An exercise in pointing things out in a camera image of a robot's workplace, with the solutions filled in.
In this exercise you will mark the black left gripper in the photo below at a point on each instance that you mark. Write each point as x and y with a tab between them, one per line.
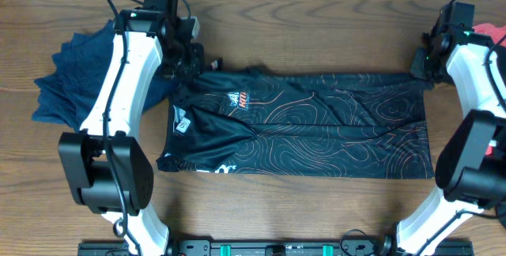
196	69

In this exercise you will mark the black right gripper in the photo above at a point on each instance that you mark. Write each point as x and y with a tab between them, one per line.
418	69

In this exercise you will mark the black orange patterned jersey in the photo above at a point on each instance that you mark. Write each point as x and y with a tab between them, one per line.
358	125

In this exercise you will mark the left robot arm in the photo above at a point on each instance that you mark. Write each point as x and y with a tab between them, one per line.
105	167

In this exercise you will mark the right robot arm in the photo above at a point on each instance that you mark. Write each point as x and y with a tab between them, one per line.
470	171

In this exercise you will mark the plain black shirt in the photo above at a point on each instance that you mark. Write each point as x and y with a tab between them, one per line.
500	52

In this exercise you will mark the red cloth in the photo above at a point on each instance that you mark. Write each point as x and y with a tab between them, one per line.
491	30

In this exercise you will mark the folded navy blue shirt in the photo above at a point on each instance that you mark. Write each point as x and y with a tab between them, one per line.
75	86

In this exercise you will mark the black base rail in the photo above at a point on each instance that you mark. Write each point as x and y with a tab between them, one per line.
351	245

